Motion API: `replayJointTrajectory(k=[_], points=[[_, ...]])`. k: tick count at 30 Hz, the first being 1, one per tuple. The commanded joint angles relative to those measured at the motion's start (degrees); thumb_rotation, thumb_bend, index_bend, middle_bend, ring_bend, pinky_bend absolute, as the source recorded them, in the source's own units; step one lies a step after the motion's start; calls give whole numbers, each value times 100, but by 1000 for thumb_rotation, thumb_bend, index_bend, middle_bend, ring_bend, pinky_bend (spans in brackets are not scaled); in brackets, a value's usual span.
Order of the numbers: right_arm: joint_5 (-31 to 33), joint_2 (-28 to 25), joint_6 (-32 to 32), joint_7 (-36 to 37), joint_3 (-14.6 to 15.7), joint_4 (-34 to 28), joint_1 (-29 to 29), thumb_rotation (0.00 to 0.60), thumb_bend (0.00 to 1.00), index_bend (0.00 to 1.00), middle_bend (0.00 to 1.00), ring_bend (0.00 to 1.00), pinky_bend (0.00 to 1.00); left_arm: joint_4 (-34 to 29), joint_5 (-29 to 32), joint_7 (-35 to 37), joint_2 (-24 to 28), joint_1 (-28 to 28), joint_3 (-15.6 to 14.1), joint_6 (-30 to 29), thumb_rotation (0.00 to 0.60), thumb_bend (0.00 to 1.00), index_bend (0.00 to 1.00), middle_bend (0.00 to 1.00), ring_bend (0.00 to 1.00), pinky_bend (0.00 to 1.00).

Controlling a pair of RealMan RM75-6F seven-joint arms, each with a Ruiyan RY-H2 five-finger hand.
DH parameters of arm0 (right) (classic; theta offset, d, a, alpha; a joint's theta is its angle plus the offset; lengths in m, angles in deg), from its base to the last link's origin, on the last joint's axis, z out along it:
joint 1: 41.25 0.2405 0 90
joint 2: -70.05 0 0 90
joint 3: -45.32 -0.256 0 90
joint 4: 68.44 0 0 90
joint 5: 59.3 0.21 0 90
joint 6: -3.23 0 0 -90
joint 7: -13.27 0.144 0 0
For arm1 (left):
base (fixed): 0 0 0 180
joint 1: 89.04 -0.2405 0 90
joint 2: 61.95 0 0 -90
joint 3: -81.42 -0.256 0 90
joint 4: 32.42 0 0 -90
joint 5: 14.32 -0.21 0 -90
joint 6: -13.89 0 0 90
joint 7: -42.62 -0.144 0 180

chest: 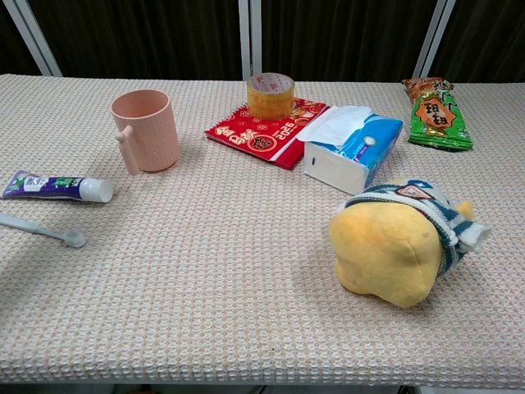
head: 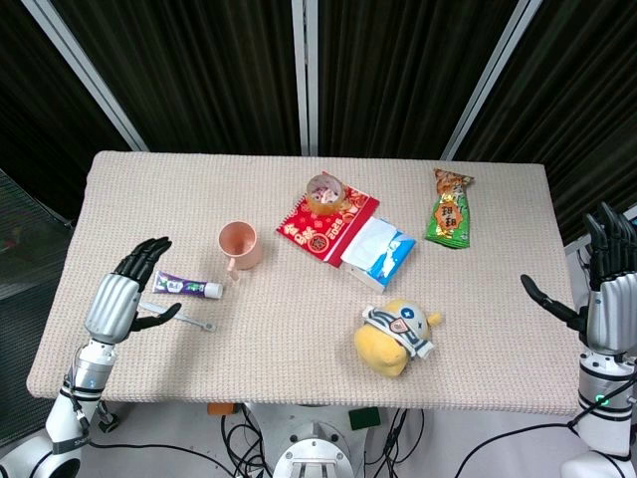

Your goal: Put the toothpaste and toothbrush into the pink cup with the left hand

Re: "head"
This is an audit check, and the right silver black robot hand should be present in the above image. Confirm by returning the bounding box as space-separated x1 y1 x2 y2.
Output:
520 201 637 356

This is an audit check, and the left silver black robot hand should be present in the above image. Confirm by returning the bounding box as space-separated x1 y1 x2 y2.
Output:
83 236 183 346

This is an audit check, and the purple toothpaste tube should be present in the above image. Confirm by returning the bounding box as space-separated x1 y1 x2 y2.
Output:
151 270 224 300

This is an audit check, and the grey toothbrush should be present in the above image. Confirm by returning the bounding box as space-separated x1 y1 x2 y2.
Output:
137 301 218 332

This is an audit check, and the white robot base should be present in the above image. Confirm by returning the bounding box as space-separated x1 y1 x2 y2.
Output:
243 402 394 478

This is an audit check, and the pink plastic cup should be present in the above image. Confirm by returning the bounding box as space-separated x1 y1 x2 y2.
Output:
217 220 264 286

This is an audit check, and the black mesh panel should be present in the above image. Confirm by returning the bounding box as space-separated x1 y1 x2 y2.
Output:
0 168 76 444

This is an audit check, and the beige waffle tablecloth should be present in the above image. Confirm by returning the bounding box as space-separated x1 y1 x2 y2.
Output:
25 150 598 418

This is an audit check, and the green orange snack bag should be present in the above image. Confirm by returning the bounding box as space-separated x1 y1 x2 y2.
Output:
424 167 476 250

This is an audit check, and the red spiral calendar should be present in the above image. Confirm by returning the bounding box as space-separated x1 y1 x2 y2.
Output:
276 171 380 269

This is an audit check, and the yellow plush toy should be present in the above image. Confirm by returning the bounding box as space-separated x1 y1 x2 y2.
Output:
353 297 443 378

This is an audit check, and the clear packing tape roll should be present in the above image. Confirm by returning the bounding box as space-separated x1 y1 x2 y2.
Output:
305 173 346 216

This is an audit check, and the blue white tissue pack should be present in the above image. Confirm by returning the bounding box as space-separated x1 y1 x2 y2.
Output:
340 216 418 294

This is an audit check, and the green block under table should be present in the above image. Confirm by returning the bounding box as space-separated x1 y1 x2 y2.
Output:
347 406 382 431

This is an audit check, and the black floor cable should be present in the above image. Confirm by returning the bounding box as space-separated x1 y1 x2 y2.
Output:
89 437 225 478
455 421 581 478

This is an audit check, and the silver aluminium frame post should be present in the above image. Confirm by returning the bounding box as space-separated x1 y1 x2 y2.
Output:
22 0 150 152
440 0 543 161
291 0 319 156

